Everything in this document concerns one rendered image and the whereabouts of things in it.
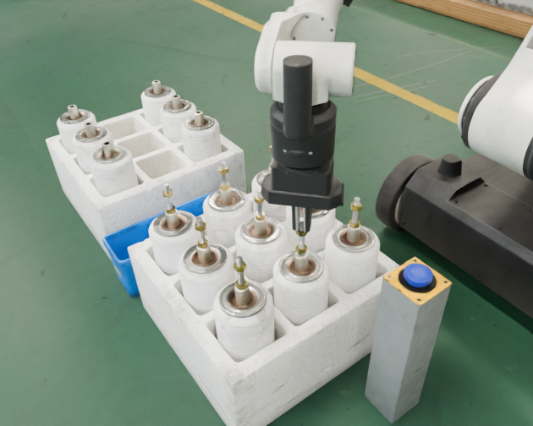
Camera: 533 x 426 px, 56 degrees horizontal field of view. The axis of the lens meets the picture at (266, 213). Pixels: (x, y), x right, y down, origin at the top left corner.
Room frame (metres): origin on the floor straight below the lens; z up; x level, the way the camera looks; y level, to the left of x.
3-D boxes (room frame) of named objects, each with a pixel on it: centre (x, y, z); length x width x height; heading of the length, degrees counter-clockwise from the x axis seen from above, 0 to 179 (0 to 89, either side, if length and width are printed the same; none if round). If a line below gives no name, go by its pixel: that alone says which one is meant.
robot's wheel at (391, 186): (1.00, -0.36, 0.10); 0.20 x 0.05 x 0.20; 123
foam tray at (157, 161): (1.16, 0.32, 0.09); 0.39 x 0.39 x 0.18; 34
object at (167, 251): (0.73, 0.18, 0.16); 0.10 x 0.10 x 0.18
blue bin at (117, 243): (0.89, 0.22, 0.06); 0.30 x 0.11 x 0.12; 123
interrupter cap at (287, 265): (0.61, -0.05, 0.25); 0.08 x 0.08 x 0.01
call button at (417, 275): (0.51, -0.21, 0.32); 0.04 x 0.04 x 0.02
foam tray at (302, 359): (0.70, 0.01, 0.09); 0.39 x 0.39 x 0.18; 34
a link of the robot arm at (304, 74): (0.59, -0.06, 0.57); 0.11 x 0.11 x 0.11; 78
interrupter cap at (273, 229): (0.70, 0.01, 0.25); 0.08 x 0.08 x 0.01
